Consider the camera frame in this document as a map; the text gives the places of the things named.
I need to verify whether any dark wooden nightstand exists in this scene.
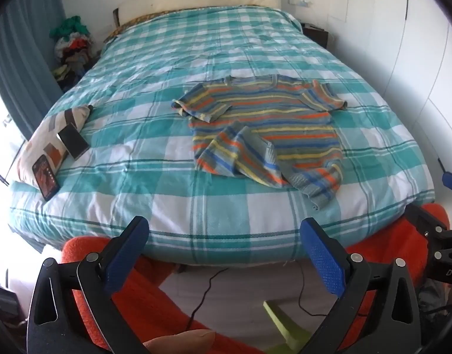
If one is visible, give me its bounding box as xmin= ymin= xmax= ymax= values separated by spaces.
xmin=300 ymin=22 xmax=330 ymax=48

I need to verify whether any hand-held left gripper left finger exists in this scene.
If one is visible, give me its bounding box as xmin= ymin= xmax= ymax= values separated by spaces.
xmin=27 ymin=216 xmax=150 ymax=354

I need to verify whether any smartphone with lit screen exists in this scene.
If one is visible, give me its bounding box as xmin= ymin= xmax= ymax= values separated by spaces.
xmin=32 ymin=154 xmax=61 ymax=202

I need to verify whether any blue curtain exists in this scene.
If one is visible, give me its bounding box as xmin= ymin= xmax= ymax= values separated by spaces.
xmin=0 ymin=0 xmax=66 ymax=144

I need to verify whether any patterned pillow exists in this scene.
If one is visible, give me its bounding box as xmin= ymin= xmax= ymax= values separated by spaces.
xmin=16 ymin=105 xmax=94 ymax=192

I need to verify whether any person's right leg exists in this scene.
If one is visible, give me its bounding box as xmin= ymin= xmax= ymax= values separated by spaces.
xmin=342 ymin=203 xmax=451 ymax=354

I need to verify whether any person's left hand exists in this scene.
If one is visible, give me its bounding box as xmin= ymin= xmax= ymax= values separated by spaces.
xmin=142 ymin=330 xmax=216 ymax=354

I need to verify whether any striped knitted sweater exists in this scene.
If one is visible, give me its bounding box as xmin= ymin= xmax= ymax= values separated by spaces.
xmin=171 ymin=74 xmax=348 ymax=207

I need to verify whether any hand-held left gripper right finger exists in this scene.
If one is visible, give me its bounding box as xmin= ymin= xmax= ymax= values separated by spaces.
xmin=300 ymin=217 xmax=422 ymax=354

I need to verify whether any pile of colourful clothes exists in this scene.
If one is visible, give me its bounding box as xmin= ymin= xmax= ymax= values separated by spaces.
xmin=49 ymin=15 xmax=94 ymax=93

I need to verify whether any black floor cable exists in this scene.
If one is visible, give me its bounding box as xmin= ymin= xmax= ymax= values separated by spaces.
xmin=186 ymin=266 xmax=231 ymax=332
xmin=295 ymin=261 xmax=365 ymax=318

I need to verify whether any white wardrobe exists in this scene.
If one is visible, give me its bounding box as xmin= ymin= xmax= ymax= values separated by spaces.
xmin=324 ymin=0 xmax=452 ymax=178

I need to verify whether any teal checked bed blanket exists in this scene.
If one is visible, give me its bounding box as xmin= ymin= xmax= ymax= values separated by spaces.
xmin=9 ymin=5 xmax=436 ymax=266

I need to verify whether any window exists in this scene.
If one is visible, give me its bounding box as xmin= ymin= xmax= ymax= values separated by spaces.
xmin=0 ymin=77 xmax=29 ymax=187

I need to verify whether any green plastic object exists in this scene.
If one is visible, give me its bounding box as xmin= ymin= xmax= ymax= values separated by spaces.
xmin=262 ymin=300 xmax=312 ymax=353

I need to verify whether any dark smartphone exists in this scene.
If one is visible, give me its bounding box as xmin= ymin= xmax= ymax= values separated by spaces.
xmin=58 ymin=123 xmax=91 ymax=160

